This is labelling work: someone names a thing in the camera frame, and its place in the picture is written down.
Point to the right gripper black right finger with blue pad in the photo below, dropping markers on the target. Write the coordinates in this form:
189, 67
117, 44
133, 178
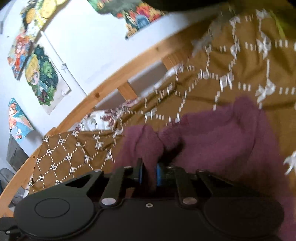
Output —
174, 183

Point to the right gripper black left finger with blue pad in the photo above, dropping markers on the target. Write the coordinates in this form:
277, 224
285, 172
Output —
122, 179

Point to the maroon knit garment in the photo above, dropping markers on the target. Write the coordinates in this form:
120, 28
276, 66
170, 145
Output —
235, 142

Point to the white floral bedsheet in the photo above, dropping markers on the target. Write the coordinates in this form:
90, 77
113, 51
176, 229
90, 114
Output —
100, 120

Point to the small cartoon poster lower left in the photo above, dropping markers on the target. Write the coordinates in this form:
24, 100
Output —
19, 125

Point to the blond character poster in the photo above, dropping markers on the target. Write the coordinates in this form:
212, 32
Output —
48, 85

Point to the brown PF patterned blanket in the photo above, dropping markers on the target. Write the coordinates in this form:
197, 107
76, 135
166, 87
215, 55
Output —
247, 59

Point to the colourful cartoon poster right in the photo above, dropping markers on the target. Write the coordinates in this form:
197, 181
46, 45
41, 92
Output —
137, 14

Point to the red cartoon poster upper left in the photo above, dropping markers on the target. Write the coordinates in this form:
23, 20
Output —
19, 53

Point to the yellow cartoon poster top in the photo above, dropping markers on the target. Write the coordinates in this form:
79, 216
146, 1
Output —
37, 13

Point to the lime green cloth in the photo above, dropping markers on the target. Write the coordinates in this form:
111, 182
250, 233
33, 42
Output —
278, 25

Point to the wooden bed frame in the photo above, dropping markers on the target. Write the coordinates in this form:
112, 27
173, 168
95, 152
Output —
170, 51

